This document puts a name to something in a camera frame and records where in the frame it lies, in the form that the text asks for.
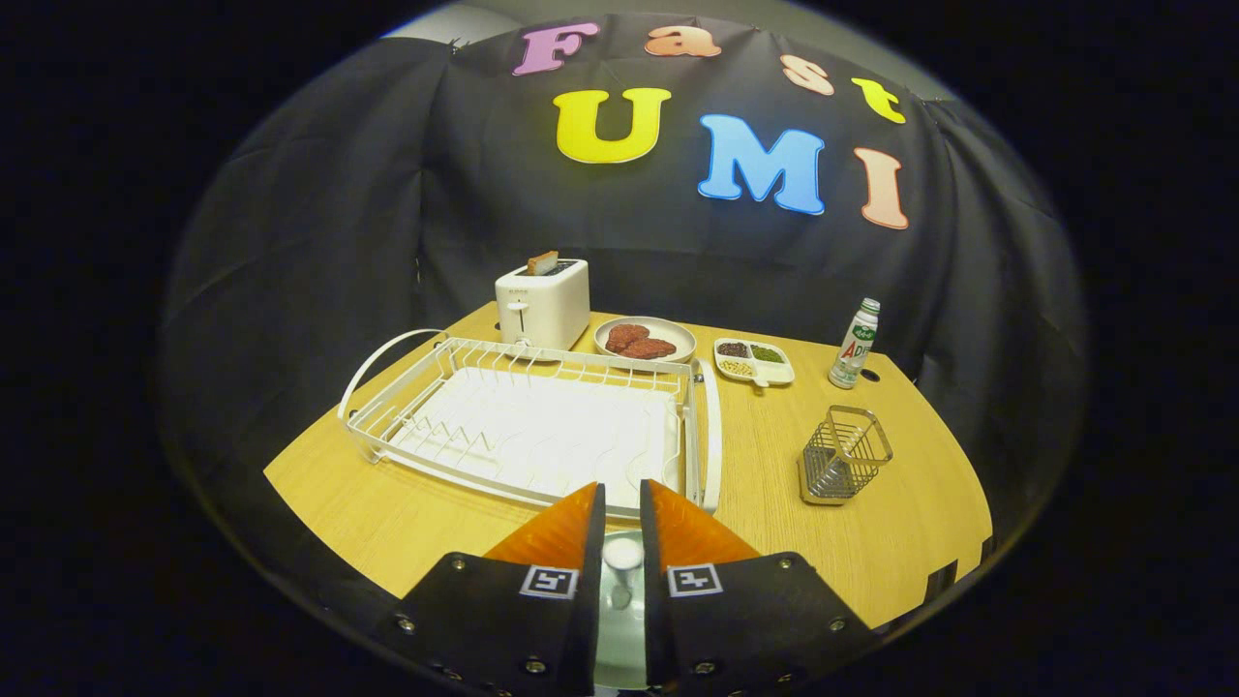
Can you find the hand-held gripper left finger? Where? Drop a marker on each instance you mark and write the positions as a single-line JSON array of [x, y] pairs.
[[581, 629]]

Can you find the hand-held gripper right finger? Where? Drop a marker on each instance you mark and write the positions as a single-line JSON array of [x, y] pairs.
[[655, 629]]

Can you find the pale green plate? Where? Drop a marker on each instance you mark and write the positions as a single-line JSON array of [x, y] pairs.
[[619, 651]]

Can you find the round beige plate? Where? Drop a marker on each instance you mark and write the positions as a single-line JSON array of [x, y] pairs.
[[680, 339]]

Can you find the pile of yellow beans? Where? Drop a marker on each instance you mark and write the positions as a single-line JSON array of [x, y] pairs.
[[739, 368]]

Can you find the red meat patty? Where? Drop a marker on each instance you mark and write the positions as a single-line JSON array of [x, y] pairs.
[[626, 337], [650, 348]]

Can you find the white divided tray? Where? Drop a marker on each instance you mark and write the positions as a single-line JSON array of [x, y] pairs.
[[774, 374]]

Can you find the pile of dark beans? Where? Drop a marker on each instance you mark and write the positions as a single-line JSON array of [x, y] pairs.
[[733, 349]]

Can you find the pile of green beans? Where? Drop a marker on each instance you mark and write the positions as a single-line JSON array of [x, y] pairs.
[[768, 354]]

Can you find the white toaster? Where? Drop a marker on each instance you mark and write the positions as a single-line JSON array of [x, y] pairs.
[[547, 305]]

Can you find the white drink bottle green label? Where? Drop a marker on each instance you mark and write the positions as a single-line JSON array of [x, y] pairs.
[[852, 353]]

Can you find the toast slice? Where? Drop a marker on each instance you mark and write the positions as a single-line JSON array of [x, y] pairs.
[[543, 263]]

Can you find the black backdrop cloth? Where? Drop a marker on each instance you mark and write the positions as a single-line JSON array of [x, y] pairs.
[[319, 242]]

